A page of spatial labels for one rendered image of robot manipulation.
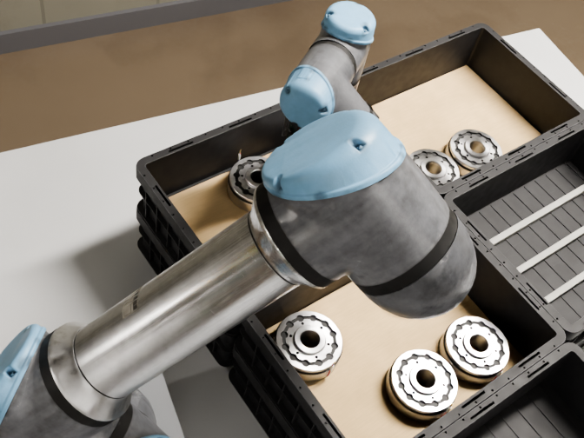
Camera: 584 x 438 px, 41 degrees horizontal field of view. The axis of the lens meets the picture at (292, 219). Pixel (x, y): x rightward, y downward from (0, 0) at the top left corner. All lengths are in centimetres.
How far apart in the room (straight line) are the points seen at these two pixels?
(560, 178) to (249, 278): 96
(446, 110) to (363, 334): 55
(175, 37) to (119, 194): 145
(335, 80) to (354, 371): 44
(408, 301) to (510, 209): 78
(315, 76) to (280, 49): 185
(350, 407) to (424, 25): 221
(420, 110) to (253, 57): 136
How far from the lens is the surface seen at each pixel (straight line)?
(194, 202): 133
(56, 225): 146
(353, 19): 112
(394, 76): 153
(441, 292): 72
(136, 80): 272
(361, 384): 119
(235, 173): 134
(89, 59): 279
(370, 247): 68
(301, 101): 104
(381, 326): 125
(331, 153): 65
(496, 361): 125
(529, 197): 151
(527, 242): 144
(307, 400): 105
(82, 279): 139
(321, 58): 107
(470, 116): 160
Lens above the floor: 188
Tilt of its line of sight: 52 degrees down
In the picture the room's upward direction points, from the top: 15 degrees clockwise
